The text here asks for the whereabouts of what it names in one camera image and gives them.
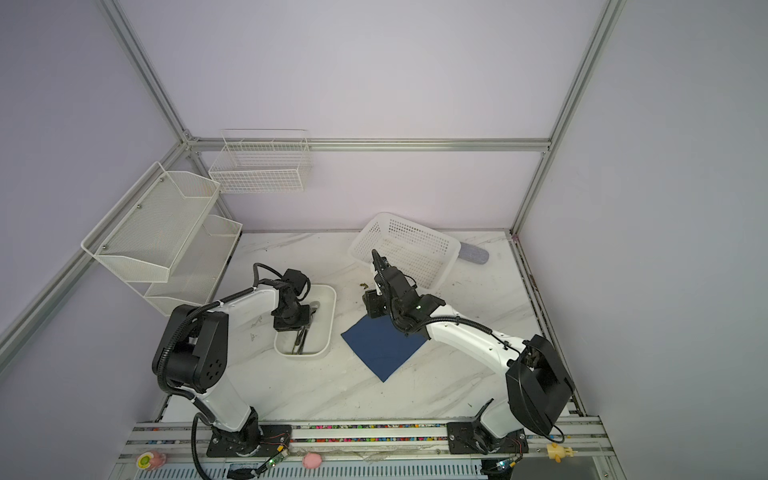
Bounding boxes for pink green toy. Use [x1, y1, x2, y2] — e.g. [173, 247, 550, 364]
[136, 451, 167, 471]

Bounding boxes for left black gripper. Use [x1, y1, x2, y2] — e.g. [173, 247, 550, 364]
[273, 303, 310, 332]

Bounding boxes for white rectangular plastic tray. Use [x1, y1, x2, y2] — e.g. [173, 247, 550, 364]
[273, 285, 337, 360]

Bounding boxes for yellow toy figure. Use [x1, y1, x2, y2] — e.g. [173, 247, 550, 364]
[546, 442, 575, 463]

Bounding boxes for blue paper napkin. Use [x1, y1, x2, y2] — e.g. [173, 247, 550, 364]
[341, 315, 427, 382]

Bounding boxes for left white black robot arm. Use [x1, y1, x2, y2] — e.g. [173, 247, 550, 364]
[152, 269, 312, 458]

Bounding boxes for white perforated plastic basket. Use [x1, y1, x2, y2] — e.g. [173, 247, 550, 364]
[348, 213, 461, 293]

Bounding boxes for grey oval pouch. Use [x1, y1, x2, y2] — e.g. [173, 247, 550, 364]
[458, 242, 490, 265]

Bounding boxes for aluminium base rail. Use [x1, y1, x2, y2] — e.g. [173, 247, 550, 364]
[109, 417, 625, 479]

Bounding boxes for pink round toy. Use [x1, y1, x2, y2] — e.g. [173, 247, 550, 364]
[302, 452, 323, 470]

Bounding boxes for silver spoon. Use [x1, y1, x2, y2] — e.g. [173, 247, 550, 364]
[291, 326, 308, 355]

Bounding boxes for silver table knife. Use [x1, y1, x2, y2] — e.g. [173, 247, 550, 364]
[294, 324, 311, 355]

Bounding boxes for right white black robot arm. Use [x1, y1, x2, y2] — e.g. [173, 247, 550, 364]
[363, 250, 575, 456]

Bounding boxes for white two-tier mesh shelf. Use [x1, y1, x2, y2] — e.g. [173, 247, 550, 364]
[81, 163, 242, 316]

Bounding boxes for aluminium frame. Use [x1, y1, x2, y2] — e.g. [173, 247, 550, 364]
[1, 1, 605, 429]

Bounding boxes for white wire wall basket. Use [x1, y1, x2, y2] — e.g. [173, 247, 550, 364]
[208, 129, 312, 194]

